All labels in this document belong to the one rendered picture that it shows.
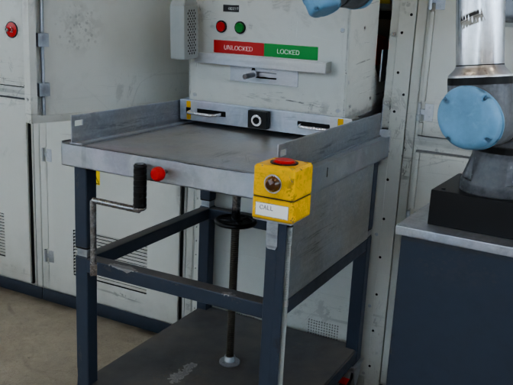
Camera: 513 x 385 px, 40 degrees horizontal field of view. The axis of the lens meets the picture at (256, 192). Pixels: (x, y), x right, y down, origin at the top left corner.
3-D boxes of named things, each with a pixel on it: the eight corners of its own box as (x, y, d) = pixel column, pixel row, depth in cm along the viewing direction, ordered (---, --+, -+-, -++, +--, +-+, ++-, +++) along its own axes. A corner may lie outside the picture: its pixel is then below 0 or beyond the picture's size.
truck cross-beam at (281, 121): (350, 141, 187) (352, 119, 185) (179, 118, 211) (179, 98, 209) (357, 137, 191) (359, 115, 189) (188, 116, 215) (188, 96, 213)
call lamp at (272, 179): (278, 196, 120) (279, 176, 119) (259, 193, 122) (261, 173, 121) (281, 195, 121) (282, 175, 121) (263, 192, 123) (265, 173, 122)
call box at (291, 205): (291, 227, 122) (295, 169, 119) (250, 218, 125) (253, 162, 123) (310, 216, 129) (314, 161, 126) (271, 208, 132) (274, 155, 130)
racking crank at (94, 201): (85, 275, 173) (84, 155, 166) (94, 272, 176) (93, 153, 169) (140, 290, 165) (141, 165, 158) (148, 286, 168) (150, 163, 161)
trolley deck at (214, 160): (289, 205, 147) (291, 177, 146) (61, 164, 175) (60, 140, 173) (388, 156, 206) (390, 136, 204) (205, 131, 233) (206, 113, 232)
